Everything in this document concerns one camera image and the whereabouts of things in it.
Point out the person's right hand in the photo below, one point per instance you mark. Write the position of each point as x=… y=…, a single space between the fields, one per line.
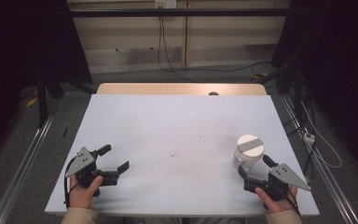
x=279 y=206

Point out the yellow floor tape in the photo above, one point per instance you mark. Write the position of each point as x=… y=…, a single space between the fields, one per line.
x=31 y=102

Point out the person's left hand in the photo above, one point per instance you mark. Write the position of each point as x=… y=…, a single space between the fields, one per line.
x=80 y=196

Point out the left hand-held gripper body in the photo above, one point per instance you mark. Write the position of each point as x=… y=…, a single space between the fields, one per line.
x=84 y=158

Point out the white board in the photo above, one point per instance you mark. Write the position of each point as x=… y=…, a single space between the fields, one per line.
x=167 y=174

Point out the metal floor rail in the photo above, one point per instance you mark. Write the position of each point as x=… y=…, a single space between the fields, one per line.
x=21 y=171
x=323 y=171

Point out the wooden table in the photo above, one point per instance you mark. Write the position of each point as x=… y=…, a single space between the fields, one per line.
x=155 y=88

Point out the dark round table grommet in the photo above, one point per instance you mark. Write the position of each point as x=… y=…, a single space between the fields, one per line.
x=213 y=93

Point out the black horizontal bar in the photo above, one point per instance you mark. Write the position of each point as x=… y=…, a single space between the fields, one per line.
x=180 y=12

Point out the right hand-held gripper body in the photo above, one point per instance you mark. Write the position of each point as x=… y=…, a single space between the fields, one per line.
x=287 y=177

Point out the white wall socket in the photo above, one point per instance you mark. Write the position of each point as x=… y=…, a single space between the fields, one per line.
x=165 y=3

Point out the small black floor object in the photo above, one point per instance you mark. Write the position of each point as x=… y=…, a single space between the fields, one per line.
x=65 y=132

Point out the black metal stand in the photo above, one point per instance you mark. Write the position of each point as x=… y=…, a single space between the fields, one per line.
x=42 y=99
x=297 y=90

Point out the black curtain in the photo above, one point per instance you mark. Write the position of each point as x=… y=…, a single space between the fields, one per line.
x=18 y=46
x=338 y=62

